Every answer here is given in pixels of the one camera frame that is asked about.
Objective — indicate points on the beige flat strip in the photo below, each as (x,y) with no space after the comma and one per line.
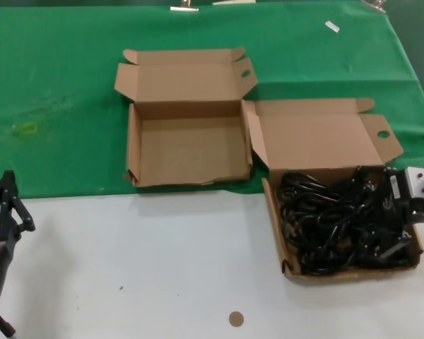
(233,2)

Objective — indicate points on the round brown cardboard disc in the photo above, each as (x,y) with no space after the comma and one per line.
(236,319)

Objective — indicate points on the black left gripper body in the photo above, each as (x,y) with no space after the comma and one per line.
(0,229)

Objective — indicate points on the open cardboard box torn edge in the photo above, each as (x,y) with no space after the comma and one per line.
(191,152)

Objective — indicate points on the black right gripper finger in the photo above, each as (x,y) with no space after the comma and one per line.
(395,247)
(371,172)

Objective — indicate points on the white tape piece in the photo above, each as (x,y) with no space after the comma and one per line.
(332,27)

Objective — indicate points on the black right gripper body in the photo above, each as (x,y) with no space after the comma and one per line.
(392,205)

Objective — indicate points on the silver metal clamp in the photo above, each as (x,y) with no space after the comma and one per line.
(374,5)
(184,7)

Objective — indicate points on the open cardboard box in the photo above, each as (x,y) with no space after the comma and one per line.
(314,141)

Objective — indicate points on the green table cloth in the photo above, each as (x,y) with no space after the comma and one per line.
(56,70)

